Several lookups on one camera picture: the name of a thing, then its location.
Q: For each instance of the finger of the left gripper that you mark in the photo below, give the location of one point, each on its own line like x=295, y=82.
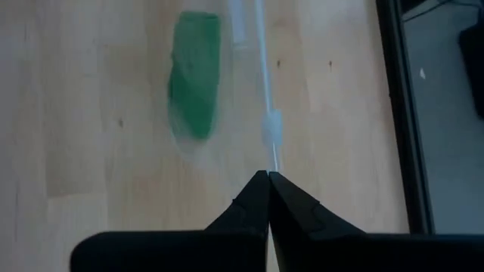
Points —
x=211, y=249
x=340, y=253

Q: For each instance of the green elastic bandage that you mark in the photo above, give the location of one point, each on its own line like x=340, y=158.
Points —
x=196, y=75

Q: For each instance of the small clear zip bag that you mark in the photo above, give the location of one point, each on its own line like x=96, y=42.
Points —
x=272, y=126

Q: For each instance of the black aluminium table frame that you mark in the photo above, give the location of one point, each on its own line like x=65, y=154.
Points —
x=401, y=113

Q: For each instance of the black box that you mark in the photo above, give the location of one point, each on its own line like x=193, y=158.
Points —
x=474, y=68

